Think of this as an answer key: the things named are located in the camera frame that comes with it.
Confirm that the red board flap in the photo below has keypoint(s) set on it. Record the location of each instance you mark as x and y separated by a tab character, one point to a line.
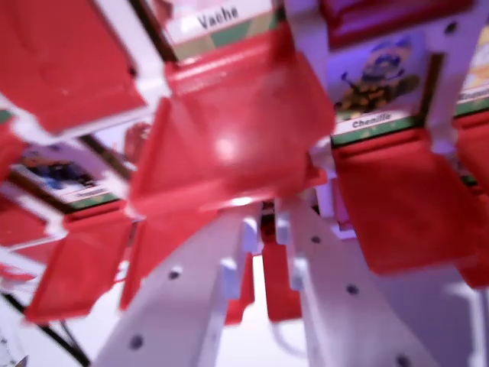
229	145

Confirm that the Chenille picture card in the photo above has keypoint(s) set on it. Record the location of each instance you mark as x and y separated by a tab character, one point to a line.
378	84

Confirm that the Vache picture card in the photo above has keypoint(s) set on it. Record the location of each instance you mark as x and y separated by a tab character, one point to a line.
217	19

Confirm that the red and white game board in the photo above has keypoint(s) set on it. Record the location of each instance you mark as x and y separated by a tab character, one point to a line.
401	210

